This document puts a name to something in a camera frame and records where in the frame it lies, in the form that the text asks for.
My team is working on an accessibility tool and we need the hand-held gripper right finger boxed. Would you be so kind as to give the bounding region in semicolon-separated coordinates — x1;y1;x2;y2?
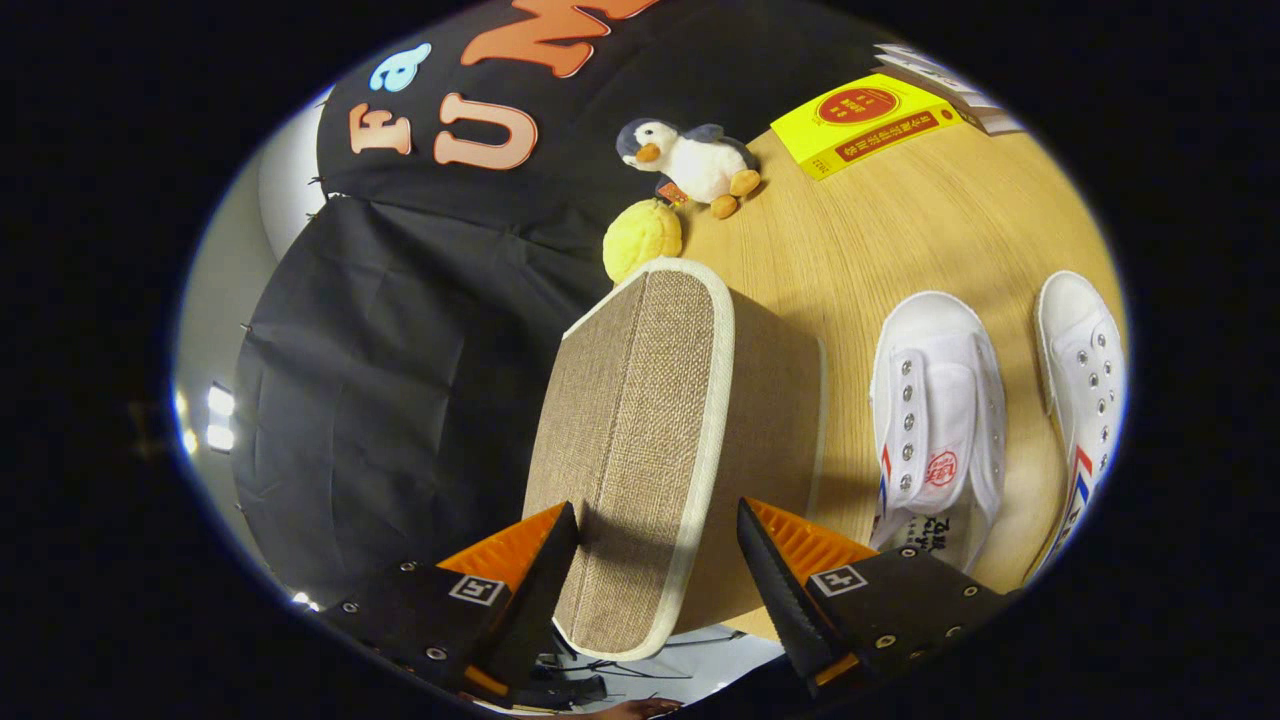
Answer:
736;496;1023;701

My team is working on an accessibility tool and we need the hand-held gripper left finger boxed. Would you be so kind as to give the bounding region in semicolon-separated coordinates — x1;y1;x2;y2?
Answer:
318;500;581;709

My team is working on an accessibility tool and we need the beige fabric storage box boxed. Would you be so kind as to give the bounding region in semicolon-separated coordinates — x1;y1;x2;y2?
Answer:
522;258;829;663

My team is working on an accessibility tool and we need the white canvas shoe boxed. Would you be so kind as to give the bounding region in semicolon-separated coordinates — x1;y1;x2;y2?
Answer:
868;290;1007;576
1022;270;1129;586

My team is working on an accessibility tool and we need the dark floor stand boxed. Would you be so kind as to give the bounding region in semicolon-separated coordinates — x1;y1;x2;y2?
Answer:
535;650;701;706

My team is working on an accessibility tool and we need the black backdrop cloth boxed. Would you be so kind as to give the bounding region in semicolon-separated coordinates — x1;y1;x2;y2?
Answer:
230;0;901;611

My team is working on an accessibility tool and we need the yellow plush fruit toy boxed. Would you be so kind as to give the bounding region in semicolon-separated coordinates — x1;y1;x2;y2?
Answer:
602;198;684;285

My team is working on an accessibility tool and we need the penguin plush toy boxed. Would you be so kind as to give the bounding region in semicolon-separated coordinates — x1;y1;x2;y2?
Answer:
616;118;763;220

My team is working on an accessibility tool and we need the yellow book with red label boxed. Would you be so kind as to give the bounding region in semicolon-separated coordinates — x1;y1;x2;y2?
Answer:
770;72;966;182

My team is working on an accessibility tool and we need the white illustrated book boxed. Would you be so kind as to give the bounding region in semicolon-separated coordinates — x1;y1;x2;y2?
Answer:
890;55;1001;111
875;43;946;76

